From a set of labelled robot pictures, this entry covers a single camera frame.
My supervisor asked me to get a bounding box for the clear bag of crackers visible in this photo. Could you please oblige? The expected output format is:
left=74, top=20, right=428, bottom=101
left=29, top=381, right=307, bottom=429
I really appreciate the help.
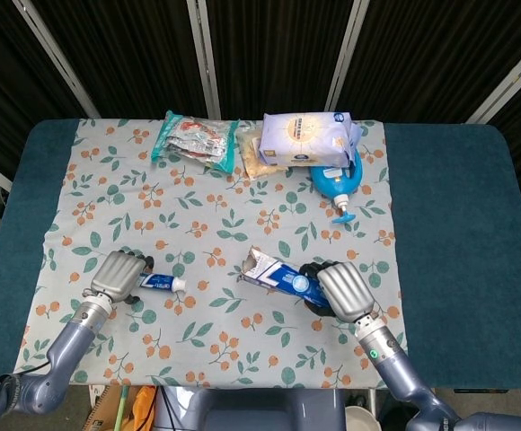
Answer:
left=237, top=128, right=291, bottom=181

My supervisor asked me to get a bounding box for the white bowl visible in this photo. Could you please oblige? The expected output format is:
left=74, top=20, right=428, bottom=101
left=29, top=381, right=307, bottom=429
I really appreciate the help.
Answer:
left=344, top=405, right=381, bottom=431

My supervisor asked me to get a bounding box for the green-edged snack packet bag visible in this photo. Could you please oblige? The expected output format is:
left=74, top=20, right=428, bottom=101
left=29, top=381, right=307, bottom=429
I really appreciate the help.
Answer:
left=151, top=110, right=240, bottom=175

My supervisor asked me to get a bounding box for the floral orange-berry tablecloth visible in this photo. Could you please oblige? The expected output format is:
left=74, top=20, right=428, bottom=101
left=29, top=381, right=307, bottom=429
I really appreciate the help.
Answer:
left=11, top=117, right=414, bottom=391

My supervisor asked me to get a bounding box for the green stick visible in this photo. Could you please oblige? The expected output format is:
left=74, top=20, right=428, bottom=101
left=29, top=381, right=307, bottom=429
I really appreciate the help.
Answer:
left=114, top=386, right=131, bottom=431

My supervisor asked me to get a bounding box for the blue-grey robot torso base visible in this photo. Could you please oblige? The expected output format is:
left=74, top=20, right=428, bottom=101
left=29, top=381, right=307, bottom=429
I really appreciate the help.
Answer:
left=155, top=386, right=347, bottom=431

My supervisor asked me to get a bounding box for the lavender tissue pack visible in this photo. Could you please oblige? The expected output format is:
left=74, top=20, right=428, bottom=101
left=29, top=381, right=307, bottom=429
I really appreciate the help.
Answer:
left=258, top=110, right=364, bottom=168

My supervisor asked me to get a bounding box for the blue toothpaste carton box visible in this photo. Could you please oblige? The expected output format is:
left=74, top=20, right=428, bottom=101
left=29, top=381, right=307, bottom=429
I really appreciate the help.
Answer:
left=237, top=245, right=333, bottom=307

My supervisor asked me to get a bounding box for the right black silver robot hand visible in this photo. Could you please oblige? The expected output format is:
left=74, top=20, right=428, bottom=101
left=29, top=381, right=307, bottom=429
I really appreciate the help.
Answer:
left=298, top=259, right=377, bottom=323

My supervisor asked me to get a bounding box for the blue pump bottle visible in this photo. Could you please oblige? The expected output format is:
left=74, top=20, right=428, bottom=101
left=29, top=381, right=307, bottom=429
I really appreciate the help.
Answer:
left=309, top=150, right=365, bottom=225

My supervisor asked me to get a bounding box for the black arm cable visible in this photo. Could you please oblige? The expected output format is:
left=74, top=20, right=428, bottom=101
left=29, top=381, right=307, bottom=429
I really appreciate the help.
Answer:
left=0, top=357, right=51, bottom=424

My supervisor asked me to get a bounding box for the orange bag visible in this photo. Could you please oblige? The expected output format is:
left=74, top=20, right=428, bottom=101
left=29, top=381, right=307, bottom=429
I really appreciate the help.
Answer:
left=132, top=385, right=158, bottom=431

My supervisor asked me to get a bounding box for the teal table cover cloth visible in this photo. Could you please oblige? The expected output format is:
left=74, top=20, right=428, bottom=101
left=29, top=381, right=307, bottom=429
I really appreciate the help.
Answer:
left=0, top=117, right=521, bottom=391

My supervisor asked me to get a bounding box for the blue white toothpaste tube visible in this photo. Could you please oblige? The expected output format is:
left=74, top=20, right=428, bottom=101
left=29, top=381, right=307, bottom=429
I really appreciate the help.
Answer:
left=137, top=270, right=188, bottom=294

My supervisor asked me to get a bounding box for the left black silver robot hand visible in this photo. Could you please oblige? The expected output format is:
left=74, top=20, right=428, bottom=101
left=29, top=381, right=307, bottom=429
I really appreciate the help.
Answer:
left=83, top=250, right=156, bottom=306

